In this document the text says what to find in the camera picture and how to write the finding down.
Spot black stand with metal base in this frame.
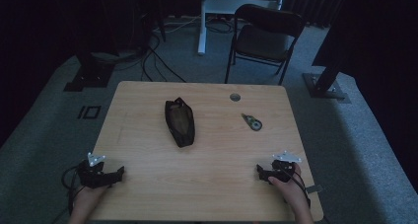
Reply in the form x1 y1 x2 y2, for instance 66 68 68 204
302 36 352 105

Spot white desk frame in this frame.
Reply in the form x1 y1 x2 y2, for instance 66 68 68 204
197 0 288 56

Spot person's right hand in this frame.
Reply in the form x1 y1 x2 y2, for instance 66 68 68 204
267 162 310 213

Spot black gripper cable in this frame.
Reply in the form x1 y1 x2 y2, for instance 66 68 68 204
60 164 84 216
281 168 312 208

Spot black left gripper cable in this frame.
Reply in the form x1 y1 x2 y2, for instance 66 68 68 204
60 164 84 216

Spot black floor cables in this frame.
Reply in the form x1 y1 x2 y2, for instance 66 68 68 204
88 15 188 84

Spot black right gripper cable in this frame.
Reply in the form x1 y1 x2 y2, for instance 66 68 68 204
281 168 312 208

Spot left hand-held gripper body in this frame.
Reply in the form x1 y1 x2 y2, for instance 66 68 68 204
76 152 111 189

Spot black stand base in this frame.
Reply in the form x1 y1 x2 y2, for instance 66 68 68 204
62 49 116 93

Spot black pencil case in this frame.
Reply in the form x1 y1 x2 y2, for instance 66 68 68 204
164 97 196 149

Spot white floor cable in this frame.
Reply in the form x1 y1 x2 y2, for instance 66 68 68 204
153 15 202 35

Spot black folding chair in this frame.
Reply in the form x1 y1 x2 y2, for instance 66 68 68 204
224 3 307 87

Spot person's left hand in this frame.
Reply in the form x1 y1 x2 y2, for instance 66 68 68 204
72 184 110 212

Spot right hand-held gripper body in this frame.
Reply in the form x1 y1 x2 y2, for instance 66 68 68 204
269 150 303 183

